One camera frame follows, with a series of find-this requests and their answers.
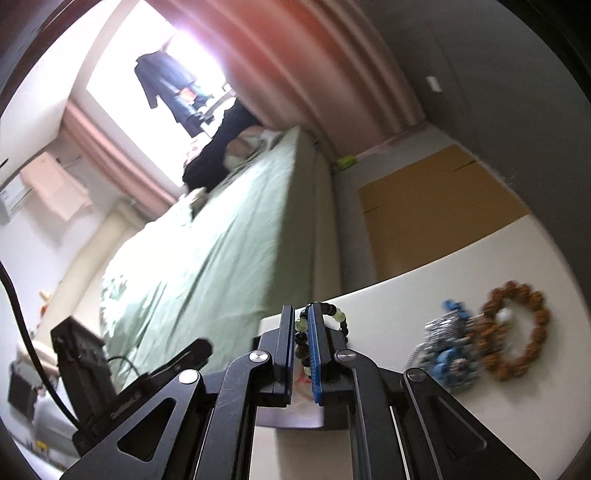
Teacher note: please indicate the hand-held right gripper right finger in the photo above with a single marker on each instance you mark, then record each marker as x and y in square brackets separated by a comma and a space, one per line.
[316, 355]

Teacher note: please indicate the small green object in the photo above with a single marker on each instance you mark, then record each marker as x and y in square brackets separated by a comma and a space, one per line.
[347, 162]

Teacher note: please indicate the pink hanging towel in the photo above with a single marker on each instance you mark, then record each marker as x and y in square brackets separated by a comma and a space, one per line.
[55, 184]

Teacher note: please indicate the brown cardboard sheet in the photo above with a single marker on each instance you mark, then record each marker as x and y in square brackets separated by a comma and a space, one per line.
[429, 212]

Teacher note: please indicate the dark clothes pile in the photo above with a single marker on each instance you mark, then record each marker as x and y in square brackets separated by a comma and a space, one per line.
[217, 143]

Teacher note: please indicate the cream pipe column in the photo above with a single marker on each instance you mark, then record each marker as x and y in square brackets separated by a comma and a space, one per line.
[87, 263]

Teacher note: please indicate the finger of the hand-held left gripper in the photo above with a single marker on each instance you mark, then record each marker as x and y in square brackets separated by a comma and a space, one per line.
[189, 357]

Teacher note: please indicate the bed with green sheet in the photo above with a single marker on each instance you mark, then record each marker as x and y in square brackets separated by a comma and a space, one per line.
[221, 249]

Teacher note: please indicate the white wall switch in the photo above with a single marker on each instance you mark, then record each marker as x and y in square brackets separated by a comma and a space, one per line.
[434, 83]

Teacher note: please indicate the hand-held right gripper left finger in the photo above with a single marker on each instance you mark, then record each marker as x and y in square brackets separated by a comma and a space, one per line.
[290, 350]

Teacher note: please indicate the white air conditioner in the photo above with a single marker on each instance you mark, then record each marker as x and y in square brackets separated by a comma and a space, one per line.
[14, 196]

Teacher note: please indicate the pink curtain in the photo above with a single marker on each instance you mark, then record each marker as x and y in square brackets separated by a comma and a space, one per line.
[300, 60]

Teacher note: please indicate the hanging dark clothes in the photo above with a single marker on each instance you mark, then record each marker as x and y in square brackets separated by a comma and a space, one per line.
[168, 81]

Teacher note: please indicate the white pillow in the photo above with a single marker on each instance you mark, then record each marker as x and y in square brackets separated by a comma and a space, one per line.
[251, 143]

